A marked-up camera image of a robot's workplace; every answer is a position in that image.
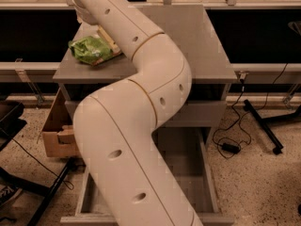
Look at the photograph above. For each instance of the metal rail bracket left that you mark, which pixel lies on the metal rail bracket left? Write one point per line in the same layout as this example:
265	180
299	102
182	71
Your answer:
33	86

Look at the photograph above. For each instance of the closed grey top drawer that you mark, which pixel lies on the closed grey top drawer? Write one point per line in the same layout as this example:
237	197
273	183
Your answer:
194	113

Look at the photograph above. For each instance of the black stand leg left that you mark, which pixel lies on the black stand leg left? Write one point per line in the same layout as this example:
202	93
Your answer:
47	193

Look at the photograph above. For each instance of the black sneaker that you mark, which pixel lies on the black sneaker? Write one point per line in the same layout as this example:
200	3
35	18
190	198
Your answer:
8	194

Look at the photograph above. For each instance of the cardboard box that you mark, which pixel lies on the cardboard box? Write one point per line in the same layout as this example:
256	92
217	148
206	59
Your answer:
57	132

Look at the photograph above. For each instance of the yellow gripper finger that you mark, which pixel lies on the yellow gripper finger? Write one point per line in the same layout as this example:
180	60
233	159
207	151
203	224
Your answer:
110	42

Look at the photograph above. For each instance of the black stand leg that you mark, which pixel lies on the black stand leg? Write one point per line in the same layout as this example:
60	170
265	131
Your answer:
263	122
47	193

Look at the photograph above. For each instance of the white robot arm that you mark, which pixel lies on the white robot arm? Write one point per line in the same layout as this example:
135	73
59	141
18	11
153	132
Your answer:
124	163

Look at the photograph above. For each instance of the black tray left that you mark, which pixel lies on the black tray left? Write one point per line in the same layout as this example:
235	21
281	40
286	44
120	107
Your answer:
10	121

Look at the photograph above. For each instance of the black stand leg right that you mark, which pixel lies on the black stand leg right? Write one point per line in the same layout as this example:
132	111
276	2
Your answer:
263	122

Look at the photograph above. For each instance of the grey drawer cabinet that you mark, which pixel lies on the grey drawer cabinet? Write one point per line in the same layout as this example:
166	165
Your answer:
191	29

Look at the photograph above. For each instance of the open grey middle drawer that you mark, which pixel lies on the open grey middle drawer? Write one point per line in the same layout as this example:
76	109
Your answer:
185	154

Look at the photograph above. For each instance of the green rice chip bag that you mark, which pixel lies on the green rice chip bag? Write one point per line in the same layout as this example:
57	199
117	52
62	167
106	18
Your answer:
92	50

